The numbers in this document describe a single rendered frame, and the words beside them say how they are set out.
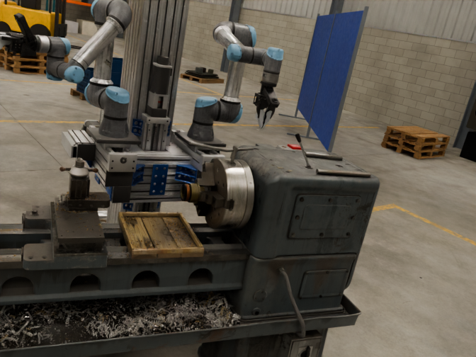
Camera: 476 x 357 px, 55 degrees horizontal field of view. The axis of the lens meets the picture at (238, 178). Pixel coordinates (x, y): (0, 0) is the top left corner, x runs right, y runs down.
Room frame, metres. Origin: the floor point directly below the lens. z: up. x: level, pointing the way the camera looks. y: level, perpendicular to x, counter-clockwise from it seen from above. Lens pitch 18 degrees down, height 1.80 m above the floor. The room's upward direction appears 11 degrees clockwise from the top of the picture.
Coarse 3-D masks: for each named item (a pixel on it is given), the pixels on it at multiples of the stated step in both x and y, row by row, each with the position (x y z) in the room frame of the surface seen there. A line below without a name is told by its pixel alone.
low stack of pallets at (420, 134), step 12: (396, 132) 9.51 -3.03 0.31; (408, 132) 9.01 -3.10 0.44; (420, 132) 9.32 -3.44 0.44; (432, 132) 9.65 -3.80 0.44; (384, 144) 9.33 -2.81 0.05; (396, 144) 9.15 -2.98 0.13; (408, 144) 9.21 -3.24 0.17; (420, 144) 8.80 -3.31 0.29; (432, 144) 9.10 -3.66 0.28; (444, 144) 9.57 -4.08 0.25; (420, 156) 8.83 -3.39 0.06; (432, 156) 9.28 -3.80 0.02
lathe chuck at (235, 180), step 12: (216, 168) 1.93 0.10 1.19; (228, 168) 1.86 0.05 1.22; (240, 168) 1.89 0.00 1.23; (216, 180) 1.91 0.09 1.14; (228, 180) 1.81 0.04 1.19; (240, 180) 1.84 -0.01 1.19; (228, 192) 1.79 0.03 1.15; (240, 192) 1.81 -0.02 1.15; (240, 204) 1.80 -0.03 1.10; (216, 216) 1.85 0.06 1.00; (228, 216) 1.78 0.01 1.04; (240, 216) 1.81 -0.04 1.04; (216, 228) 1.83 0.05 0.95; (228, 228) 1.85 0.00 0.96
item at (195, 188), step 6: (186, 186) 1.84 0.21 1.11; (192, 186) 1.85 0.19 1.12; (198, 186) 1.85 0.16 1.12; (180, 192) 1.88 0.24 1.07; (186, 192) 1.82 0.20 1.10; (192, 192) 1.83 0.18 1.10; (198, 192) 1.84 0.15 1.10; (186, 198) 1.82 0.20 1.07; (192, 198) 1.83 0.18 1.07; (198, 198) 1.84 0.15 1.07
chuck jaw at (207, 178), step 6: (210, 162) 2.00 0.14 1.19; (204, 168) 1.96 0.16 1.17; (210, 168) 1.95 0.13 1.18; (198, 174) 1.95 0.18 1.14; (204, 174) 1.92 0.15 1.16; (210, 174) 1.93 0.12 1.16; (198, 180) 1.89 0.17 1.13; (204, 180) 1.91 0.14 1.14; (210, 180) 1.92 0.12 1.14; (204, 186) 1.92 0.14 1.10; (210, 186) 1.92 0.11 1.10; (216, 186) 1.95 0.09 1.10
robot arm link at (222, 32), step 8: (224, 24) 2.48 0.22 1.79; (216, 32) 2.44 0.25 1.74; (224, 32) 2.39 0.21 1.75; (216, 40) 2.46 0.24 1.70; (224, 40) 2.31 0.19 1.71; (232, 40) 2.25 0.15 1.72; (232, 48) 2.14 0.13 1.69; (240, 48) 2.15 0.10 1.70; (248, 48) 2.17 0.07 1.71; (232, 56) 2.13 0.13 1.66; (240, 56) 2.14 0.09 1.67; (248, 56) 2.16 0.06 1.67
